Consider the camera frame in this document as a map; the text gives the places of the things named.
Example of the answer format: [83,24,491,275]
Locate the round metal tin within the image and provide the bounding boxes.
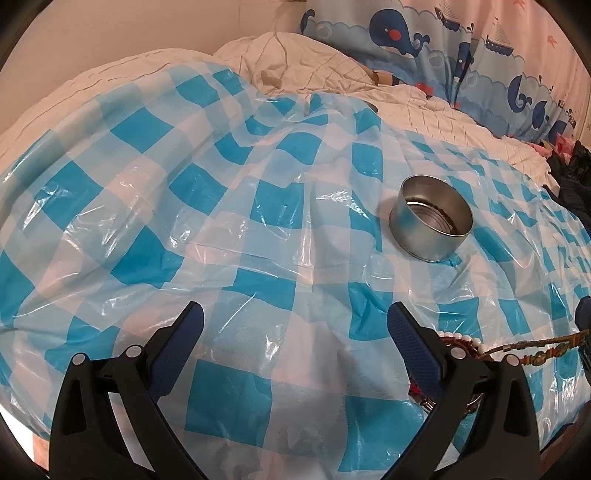
[389,175,474,264]

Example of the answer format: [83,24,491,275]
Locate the dark clothes pile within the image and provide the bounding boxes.
[547,141,591,217]

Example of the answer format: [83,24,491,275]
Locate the colourful woven bracelet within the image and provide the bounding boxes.
[480,331,591,367]

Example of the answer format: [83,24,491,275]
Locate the silver metal bangle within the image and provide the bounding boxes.
[418,398,481,416]

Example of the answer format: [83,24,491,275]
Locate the pink cloth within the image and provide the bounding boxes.
[526,136,573,158]

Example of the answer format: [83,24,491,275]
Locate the whale print curtain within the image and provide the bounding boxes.
[300,0,591,144]

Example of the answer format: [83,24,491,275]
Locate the white quilt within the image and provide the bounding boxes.
[0,31,555,185]

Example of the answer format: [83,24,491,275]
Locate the white bead bracelet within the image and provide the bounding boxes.
[436,330,483,358]

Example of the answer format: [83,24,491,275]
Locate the blue checkered plastic sheet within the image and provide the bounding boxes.
[0,65,591,444]

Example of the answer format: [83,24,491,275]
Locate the small wooden object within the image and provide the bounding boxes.
[372,69,402,88]

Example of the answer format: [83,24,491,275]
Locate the red bracelet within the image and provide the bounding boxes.
[407,337,481,407]

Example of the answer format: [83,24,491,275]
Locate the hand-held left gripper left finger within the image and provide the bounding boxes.
[50,301,218,480]

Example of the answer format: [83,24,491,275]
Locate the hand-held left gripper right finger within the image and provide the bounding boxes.
[387,302,541,480]

